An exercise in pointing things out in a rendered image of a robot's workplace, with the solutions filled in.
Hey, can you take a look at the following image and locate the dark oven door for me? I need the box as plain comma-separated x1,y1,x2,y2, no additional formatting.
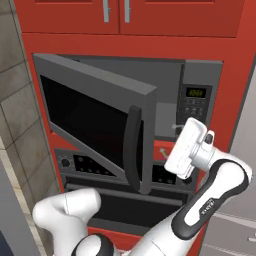
64,181,190,237

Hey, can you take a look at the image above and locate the grey microwave oven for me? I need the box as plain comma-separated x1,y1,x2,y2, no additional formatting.
56,54,224,142

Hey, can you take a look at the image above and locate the dark grey microwave door handle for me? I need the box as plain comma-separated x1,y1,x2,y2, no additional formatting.
122,104,144,193

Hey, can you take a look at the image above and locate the grey microwave door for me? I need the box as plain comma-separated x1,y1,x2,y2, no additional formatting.
32,53,158,195

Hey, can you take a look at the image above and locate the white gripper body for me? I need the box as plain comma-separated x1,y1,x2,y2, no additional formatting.
164,117,208,180

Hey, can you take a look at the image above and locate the red cabinet housing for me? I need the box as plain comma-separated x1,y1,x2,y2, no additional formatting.
12,0,256,256

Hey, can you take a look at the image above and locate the red cupboard door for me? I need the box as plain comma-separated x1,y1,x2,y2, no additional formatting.
13,0,121,35
118,0,247,38

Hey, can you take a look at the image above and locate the grey cupboard handle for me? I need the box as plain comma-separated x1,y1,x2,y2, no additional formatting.
123,0,132,24
102,0,111,24

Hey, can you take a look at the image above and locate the grey oven door handle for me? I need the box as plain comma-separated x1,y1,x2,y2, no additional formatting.
64,182,185,207

